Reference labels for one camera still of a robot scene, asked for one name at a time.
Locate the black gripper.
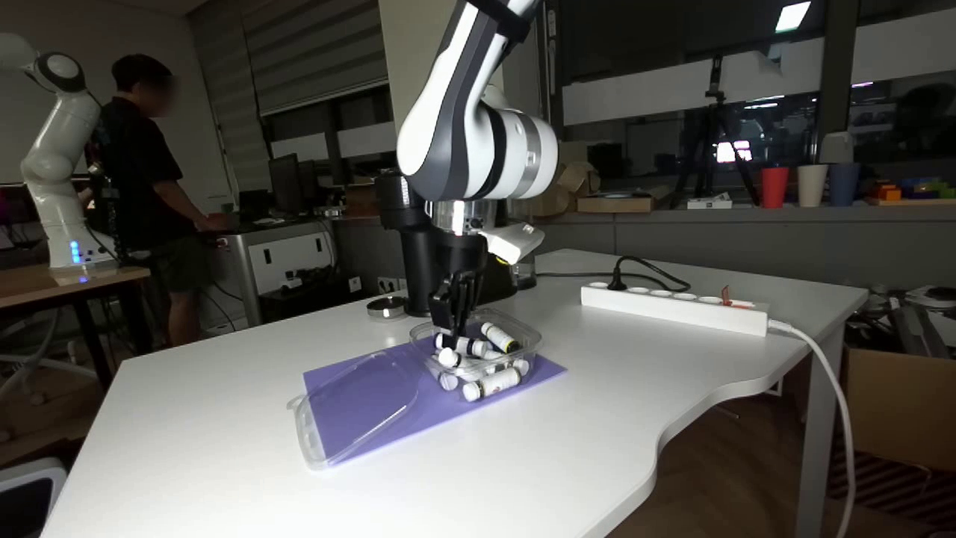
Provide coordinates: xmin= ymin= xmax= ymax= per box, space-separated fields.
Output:
xmin=430 ymin=232 xmax=488 ymax=331

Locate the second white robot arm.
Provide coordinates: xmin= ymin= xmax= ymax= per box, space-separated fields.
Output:
xmin=0 ymin=34 xmax=108 ymax=285

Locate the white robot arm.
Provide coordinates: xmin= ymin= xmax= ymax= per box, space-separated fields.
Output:
xmin=398 ymin=0 xmax=558 ymax=335

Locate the small white bottle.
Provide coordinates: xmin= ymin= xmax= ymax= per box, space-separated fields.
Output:
xmin=477 ymin=322 xmax=521 ymax=353
xmin=427 ymin=362 xmax=459 ymax=391
xmin=465 ymin=338 xmax=504 ymax=364
xmin=459 ymin=367 xmax=524 ymax=404
xmin=437 ymin=335 xmax=464 ymax=367

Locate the round metal tape roll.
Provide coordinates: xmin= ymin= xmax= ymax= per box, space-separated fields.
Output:
xmin=368 ymin=297 xmax=406 ymax=319

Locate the purple paper sheet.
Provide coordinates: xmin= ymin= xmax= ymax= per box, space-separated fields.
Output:
xmin=303 ymin=319 xmax=568 ymax=470

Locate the grey metal cabinet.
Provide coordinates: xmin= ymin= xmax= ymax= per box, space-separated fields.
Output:
xmin=211 ymin=220 xmax=338 ymax=325

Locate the white power strip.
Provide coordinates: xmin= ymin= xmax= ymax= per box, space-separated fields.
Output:
xmin=579 ymin=285 xmax=770 ymax=338

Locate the red cup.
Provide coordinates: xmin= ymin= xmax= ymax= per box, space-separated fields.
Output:
xmin=758 ymin=168 xmax=793 ymax=210

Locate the person in black shirt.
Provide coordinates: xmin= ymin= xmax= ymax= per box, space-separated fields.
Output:
xmin=96 ymin=55 xmax=228 ymax=343

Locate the white cup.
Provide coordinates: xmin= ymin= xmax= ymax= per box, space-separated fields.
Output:
xmin=799 ymin=165 xmax=827 ymax=210

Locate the blue cup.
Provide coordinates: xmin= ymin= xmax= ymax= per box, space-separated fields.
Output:
xmin=830 ymin=162 xmax=861 ymax=205

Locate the wooden side table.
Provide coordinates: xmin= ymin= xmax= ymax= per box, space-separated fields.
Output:
xmin=0 ymin=264 xmax=152 ymax=391

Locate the cardboard box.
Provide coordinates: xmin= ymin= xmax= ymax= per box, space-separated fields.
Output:
xmin=845 ymin=346 xmax=956 ymax=471

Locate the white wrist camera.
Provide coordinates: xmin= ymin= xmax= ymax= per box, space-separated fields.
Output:
xmin=485 ymin=225 xmax=545 ymax=267

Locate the black plug and cable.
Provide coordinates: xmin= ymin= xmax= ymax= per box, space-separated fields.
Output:
xmin=606 ymin=253 xmax=692 ymax=297

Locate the black camera tripod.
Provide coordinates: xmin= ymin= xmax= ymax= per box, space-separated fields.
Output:
xmin=670 ymin=58 xmax=730 ymax=210

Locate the white power strip cable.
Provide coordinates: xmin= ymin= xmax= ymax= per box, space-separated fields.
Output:
xmin=766 ymin=316 xmax=861 ymax=538

